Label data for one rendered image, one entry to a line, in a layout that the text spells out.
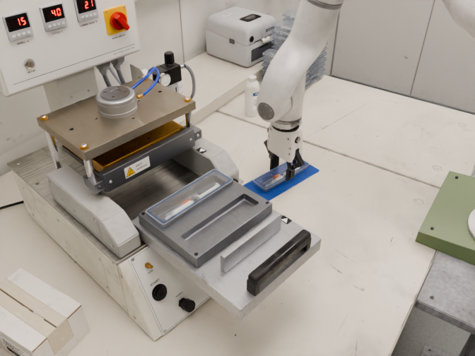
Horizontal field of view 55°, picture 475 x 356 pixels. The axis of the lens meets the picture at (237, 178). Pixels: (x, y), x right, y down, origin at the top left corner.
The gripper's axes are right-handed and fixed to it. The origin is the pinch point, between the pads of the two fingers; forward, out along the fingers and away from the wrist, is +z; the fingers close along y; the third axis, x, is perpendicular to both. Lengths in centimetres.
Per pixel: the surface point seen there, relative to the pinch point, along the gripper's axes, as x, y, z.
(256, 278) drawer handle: 46, -38, -23
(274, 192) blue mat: 6.2, -3.4, 3.3
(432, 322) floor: -51, -41, 78
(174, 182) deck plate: 37.0, -0.8, -14.6
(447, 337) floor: -49, -48, 78
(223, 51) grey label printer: -34, 68, -6
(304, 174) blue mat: -6.3, -3.3, 3.3
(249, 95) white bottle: -16.6, 33.0, -5.1
